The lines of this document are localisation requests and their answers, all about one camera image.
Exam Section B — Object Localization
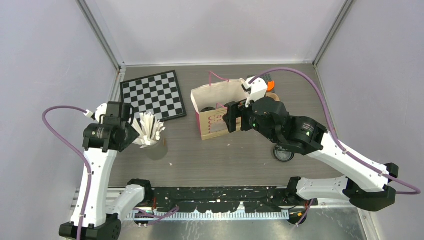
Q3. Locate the orange plastic piece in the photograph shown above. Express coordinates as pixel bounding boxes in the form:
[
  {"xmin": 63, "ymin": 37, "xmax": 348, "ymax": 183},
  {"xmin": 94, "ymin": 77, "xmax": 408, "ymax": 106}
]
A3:
[{"xmin": 267, "ymin": 80, "xmax": 275, "ymax": 93}]

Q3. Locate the paper cakes gift bag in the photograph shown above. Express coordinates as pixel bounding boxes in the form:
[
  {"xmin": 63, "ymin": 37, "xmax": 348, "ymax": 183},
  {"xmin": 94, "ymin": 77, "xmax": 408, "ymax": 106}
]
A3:
[{"xmin": 190, "ymin": 71, "xmax": 247, "ymax": 141}]

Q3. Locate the purple cable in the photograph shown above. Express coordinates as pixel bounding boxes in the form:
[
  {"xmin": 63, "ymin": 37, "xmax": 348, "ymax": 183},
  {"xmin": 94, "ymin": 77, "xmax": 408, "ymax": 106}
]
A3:
[
  {"xmin": 42, "ymin": 105, "xmax": 180, "ymax": 240},
  {"xmin": 248, "ymin": 67, "xmax": 422, "ymax": 228}
]

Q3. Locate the brown cardboard cup carrier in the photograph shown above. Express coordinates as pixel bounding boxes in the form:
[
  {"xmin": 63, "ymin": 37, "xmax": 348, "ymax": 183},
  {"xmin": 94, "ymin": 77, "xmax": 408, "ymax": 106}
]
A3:
[{"xmin": 265, "ymin": 92, "xmax": 281, "ymax": 102}]

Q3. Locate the silver tin can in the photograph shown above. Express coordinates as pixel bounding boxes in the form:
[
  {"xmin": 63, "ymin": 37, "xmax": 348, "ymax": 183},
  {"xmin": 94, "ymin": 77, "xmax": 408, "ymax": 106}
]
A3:
[{"xmin": 144, "ymin": 137, "xmax": 168, "ymax": 161}]

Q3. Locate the black white chessboard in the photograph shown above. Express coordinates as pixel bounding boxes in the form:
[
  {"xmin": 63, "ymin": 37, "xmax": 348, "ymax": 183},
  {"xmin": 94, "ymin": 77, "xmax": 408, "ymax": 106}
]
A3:
[{"xmin": 120, "ymin": 70, "xmax": 187, "ymax": 122}]

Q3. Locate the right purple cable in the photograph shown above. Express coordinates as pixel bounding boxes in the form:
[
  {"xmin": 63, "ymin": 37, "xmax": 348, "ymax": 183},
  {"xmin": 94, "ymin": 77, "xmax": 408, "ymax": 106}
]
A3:
[{"xmin": 248, "ymin": 67, "xmax": 422, "ymax": 228}]

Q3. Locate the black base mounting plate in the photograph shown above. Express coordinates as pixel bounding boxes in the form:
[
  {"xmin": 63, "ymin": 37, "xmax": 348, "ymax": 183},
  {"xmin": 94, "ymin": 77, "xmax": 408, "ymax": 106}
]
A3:
[{"xmin": 137, "ymin": 186, "xmax": 309, "ymax": 214}]

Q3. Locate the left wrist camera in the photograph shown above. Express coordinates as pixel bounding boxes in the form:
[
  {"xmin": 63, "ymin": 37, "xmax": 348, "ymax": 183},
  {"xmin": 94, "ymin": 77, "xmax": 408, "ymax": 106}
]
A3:
[{"xmin": 84, "ymin": 103, "xmax": 108, "ymax": 123}]

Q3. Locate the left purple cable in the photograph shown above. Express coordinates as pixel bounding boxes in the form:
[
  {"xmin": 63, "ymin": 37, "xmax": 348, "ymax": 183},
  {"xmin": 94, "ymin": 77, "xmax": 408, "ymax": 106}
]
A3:
[{"xmin": 42, "ymin": 105, "xmax": 180, "ymax": 240}]

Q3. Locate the grey lego baseplate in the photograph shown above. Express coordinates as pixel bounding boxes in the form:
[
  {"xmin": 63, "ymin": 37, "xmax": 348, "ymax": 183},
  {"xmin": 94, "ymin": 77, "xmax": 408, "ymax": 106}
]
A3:
[{"xmin": 258, "ymin": 74, "xmax": 273, "ymax": 83}]

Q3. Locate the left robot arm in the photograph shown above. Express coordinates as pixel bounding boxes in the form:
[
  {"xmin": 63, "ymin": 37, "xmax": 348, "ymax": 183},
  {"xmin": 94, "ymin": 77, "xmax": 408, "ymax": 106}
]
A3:
[{"xmin": 59, "ymin": 101, "xmax": 154, "ymax": 240}]

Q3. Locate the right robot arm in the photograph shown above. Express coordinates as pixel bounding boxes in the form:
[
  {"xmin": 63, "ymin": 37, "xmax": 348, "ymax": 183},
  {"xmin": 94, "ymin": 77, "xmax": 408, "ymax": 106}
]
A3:
[{"xmin": 223, "ymin": 97, "xmax": 396, "ymax": 212}]

